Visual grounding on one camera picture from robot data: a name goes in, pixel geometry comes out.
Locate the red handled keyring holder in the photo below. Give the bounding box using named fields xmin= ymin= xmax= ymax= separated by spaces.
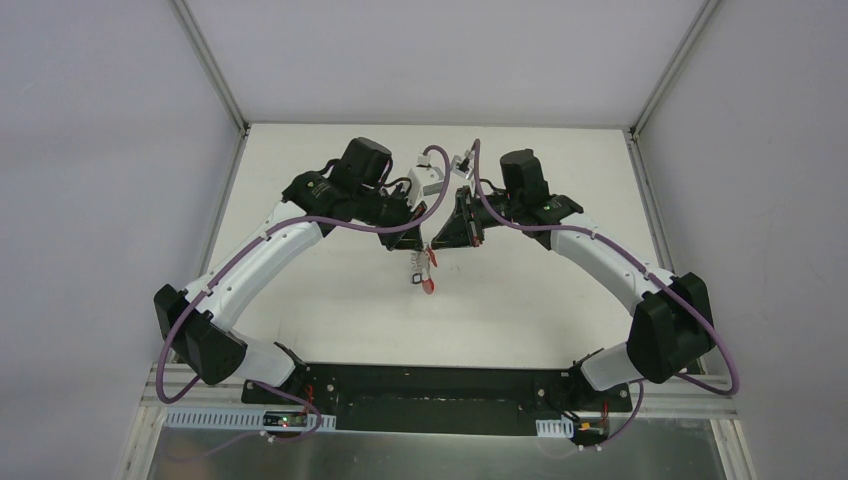
xmin=410 ymin=244 xmax=436 ymax=295

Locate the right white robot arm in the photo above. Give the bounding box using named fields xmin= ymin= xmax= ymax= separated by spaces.
xmin=430 ymin=149 xmax=716 ymax=410

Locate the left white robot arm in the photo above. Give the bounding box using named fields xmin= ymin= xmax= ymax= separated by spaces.
xmin=153 ymin=137 xmax=433 ymax=405

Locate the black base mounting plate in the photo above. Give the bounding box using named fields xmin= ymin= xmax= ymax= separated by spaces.
xmin=281 ymin=363 xmax=633 ymax=436

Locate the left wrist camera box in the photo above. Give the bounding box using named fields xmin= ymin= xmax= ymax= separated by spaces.
xmin=406 ymin=154 xmax=445 ymax=205

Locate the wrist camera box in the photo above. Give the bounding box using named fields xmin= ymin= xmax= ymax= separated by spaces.
xmin=451 ymin=151 xmax=475 ymax=180
xmin=406 ymin=154 xmax=445 ymax=205

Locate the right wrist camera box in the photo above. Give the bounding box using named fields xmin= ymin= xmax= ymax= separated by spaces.
xmin=451 ymin=151 xmax=475 ymax=180

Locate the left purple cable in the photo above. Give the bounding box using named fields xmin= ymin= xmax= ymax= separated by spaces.
xmin=156 ymin=145 xmax=453 ymax=462

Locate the purple cable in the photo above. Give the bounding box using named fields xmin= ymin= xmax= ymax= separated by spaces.
xmin=471 ymin=139 xmax=742 ymax=458
xmin=156 ymin=145 xmax=453 ymax=462

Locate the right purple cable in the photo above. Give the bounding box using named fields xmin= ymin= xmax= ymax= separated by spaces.
xmin=471 ymin=139 xmax=742 ymax=458

